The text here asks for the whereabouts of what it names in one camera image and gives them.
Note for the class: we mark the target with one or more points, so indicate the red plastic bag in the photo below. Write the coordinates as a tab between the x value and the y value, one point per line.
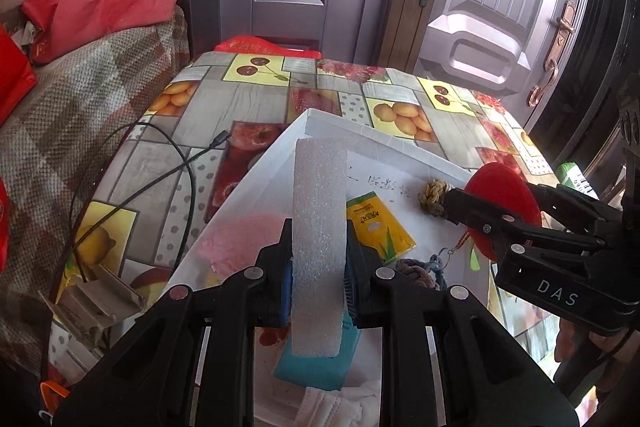
260	47

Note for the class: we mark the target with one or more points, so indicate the yellow tissue pack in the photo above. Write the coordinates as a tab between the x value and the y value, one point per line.
377	227

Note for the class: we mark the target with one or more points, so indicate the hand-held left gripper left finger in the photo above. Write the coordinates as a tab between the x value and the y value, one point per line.
286	297

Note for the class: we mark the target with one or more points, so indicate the white foam strip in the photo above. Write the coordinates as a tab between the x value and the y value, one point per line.
320	207

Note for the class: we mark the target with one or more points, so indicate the person's right hand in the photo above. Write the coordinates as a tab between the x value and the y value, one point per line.
567	344

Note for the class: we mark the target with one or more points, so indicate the teal sponge block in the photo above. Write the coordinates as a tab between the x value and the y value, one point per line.
310	369

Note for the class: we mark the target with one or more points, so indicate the white face mask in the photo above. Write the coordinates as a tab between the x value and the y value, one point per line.
330	409

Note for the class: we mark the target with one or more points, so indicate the green gum-print pillow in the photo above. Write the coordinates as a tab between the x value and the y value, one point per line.
575	179

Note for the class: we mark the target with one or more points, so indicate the red plush apple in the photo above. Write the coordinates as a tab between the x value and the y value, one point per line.
500	187

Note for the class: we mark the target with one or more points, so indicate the fruit print tablecloth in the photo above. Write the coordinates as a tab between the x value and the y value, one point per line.
250	97

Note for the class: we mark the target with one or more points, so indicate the orange plastic object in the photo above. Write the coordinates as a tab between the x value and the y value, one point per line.
52	397

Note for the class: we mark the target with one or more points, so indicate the red gift bag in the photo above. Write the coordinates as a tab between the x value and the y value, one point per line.
12	72

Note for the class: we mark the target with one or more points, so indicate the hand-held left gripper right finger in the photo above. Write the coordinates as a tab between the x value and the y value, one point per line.
349	294

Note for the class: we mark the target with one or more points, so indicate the grey plastic bracket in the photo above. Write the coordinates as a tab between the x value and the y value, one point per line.
100	297

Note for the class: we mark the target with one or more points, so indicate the white cardboard box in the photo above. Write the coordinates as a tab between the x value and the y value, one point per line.
400	167

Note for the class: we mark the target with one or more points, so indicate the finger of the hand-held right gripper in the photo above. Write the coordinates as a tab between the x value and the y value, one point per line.
575	207
480	214

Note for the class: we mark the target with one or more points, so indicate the plaid sofa cover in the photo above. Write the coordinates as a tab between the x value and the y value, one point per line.
75	117

